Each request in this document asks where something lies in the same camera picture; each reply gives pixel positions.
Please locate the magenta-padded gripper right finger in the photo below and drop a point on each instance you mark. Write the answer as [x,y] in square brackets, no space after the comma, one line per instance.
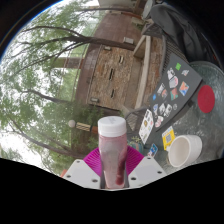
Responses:
[146,170]

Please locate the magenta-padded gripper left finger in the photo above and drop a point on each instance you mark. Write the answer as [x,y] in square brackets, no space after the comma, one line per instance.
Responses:
[81,171]

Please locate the pink drink bottle white cap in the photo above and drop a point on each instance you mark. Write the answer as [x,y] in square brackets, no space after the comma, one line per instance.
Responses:
[112,150]

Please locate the blue card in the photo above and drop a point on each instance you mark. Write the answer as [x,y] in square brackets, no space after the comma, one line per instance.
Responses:
[152,150]

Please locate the potted green plant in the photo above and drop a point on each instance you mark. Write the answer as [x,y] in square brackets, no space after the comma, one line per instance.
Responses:
[136,146]

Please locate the yellow card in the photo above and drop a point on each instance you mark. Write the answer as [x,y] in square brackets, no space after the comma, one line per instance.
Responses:
[168,138]

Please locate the white mug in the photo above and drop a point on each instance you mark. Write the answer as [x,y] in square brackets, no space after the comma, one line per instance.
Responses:
[183,150]

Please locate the white sticker sheet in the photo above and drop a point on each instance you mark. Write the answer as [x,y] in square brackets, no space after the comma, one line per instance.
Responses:
[146,126]

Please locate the black laptop with stickers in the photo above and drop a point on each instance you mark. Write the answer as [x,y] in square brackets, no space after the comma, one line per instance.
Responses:
[176,91]

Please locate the flat round red coaster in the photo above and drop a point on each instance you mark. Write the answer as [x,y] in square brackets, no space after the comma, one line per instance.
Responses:
[206,99]

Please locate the globe-topped wooden lamp post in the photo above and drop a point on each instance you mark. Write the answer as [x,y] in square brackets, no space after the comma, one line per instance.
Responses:
[83,126]

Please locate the black wall lamp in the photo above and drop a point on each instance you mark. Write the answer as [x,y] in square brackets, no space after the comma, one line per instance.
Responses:
[107,48]
[94,99]

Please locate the grey wall box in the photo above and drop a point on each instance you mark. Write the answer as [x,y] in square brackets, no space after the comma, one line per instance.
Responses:
[128,40]

